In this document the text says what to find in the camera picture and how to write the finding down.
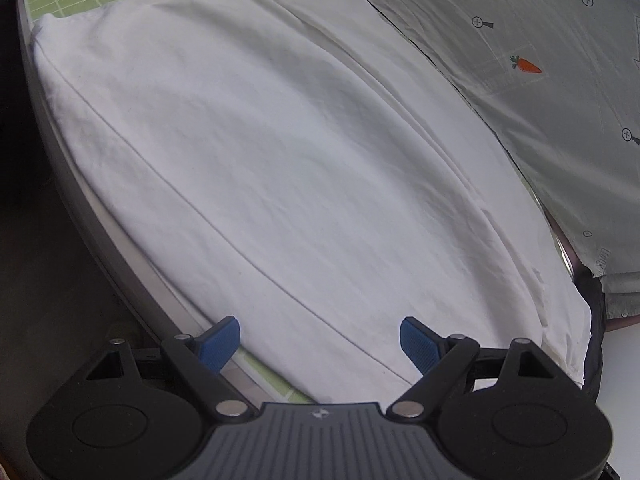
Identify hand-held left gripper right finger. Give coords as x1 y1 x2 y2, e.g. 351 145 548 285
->
386 316 558 419

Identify white garment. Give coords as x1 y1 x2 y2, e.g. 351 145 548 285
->
31 0 592 406

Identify grey printed bedsheet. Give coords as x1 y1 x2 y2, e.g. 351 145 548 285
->
345 0 640 293

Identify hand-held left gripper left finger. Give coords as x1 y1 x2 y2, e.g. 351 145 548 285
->
85 316 251 420

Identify black cloth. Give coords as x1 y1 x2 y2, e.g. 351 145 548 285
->
574 272 608 403

